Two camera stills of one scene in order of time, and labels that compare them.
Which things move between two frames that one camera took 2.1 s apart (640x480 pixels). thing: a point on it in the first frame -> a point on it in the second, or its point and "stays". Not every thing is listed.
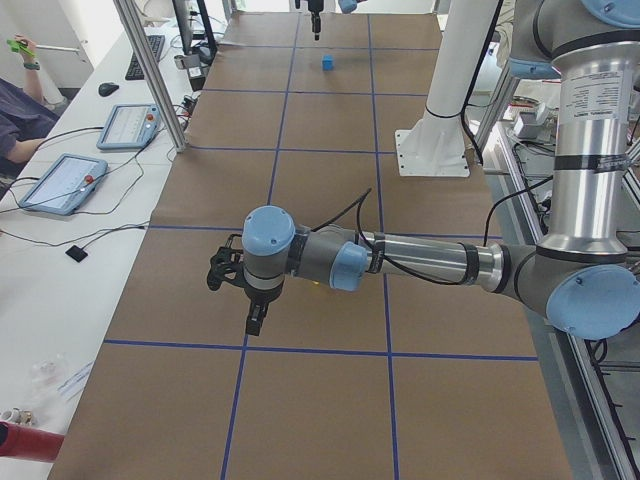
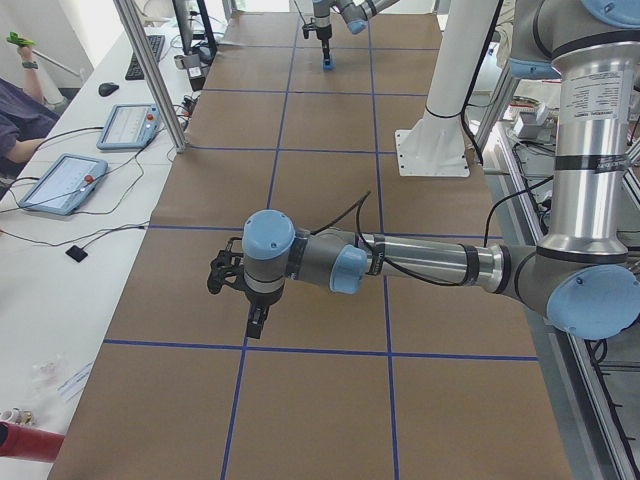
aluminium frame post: x=135 y=29 stays
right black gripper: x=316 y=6 -> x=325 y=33
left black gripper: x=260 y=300 stays
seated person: x=25 y=117 stays
